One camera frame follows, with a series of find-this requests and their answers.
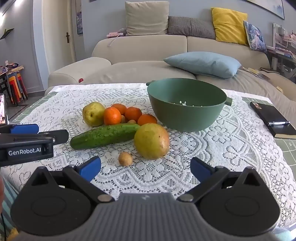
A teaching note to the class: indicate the framed landscape wall painting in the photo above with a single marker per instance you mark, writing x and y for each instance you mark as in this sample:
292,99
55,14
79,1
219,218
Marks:
266,5

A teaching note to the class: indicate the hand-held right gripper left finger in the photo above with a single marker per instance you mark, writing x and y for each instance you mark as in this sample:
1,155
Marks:
89,168

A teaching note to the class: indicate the beige cushion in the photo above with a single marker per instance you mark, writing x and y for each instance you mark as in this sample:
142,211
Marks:
146,18

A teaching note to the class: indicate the beige sofa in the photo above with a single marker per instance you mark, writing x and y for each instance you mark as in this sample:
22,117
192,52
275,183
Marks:
138,48

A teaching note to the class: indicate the light blue pillow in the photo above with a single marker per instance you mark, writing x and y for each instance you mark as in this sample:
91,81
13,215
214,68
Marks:
203,63

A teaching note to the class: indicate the white lace tablecloth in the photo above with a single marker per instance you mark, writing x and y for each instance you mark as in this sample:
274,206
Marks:
161,173

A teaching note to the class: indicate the pink flat item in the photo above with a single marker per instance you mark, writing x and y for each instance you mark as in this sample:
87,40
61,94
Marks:
114,34

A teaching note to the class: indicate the white side table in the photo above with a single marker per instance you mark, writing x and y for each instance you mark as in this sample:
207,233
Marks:
281,62

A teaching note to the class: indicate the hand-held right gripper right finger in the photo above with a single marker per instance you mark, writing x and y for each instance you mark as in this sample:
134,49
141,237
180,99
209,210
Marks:
200,169

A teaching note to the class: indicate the small yellow-green pear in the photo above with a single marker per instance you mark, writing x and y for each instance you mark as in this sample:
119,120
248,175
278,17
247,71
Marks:
92,113

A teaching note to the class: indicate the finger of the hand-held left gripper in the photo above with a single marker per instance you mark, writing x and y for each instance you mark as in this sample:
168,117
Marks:
57,136
24,128

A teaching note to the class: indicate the small yellow pad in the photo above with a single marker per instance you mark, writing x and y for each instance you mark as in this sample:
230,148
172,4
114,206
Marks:
279,89

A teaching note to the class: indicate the magazines with spiral notebook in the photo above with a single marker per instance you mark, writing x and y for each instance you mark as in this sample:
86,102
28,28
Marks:
255,73

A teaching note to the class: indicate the green plastic bowl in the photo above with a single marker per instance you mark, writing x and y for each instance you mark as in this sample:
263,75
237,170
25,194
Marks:
185,115

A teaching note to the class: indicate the orange tangerine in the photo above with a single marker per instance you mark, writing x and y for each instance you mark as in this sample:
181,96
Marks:
112,115
133,113
119,108
146,119

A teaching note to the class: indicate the stack of books and magazines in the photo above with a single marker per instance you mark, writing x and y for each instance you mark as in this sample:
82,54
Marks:
282,39

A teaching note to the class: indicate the black wall shelf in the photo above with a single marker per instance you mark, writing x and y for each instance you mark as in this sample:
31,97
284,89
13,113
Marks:
7,33

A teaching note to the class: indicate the large yellow-green pear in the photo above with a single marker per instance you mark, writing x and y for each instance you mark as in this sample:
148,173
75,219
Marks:
151,141

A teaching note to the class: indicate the blue floral cushion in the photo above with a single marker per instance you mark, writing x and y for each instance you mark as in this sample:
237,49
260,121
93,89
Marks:
254,36

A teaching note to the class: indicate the teal striped cloth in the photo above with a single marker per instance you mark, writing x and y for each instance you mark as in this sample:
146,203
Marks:
8,199

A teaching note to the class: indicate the small blue wall picture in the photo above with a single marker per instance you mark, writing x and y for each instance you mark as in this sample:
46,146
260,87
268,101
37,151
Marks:
79,18

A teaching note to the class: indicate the stack of colourful stools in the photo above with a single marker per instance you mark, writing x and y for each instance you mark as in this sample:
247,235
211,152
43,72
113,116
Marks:
17,88

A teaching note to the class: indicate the phone with lit screen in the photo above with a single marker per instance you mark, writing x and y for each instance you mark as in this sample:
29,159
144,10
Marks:
2,111

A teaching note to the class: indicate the green cucumber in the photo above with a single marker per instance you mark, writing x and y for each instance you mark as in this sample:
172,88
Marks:
104,135

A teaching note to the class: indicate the black notebook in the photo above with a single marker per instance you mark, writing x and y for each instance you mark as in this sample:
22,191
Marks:
272,113

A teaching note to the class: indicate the silver black pen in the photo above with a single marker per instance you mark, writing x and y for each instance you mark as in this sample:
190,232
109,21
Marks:
278,123

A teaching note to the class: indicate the grey striped cushion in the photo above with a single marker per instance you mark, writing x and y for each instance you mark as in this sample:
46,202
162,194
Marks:
189,26

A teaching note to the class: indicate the yellow cushion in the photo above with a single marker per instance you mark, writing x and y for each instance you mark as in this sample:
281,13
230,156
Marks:
227,25

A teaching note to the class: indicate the white door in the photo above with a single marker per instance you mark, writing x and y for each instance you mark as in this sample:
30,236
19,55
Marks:
57,34

